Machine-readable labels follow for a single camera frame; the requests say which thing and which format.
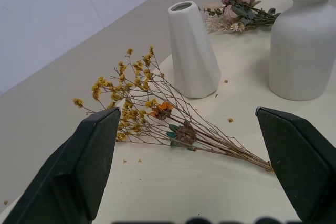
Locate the round white bottle vase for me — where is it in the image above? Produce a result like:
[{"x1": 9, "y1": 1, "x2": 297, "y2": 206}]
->
[{"x1": 268, "y1": 0, "x2": 336, "y2": 101}]

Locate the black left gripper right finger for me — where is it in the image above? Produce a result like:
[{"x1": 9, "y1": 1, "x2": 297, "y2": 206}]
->
[{"x1": 255, "y1": 106, "x2": 336, "y2": 224}]

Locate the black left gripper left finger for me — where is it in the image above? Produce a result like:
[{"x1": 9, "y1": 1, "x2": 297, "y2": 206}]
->
[{"x1": 0, "y1": 106, "x2": 121, "y2": 224}]

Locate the pink rose bouquet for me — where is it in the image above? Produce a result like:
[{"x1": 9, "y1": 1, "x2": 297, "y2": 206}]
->
[{"x1": 198, "y1": 0, "x2": 282, "y2": 34}]

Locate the tall tapered white vase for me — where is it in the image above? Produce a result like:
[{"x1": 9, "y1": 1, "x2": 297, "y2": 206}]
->
[{"x1": 167, "y1": 1, "x2": 221, "y2": 99}]

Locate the yellow dried flower bunch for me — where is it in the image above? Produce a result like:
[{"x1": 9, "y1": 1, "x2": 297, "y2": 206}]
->
[{"x1": 72, "y1": 46, "x2": 275, "y2": 174}]

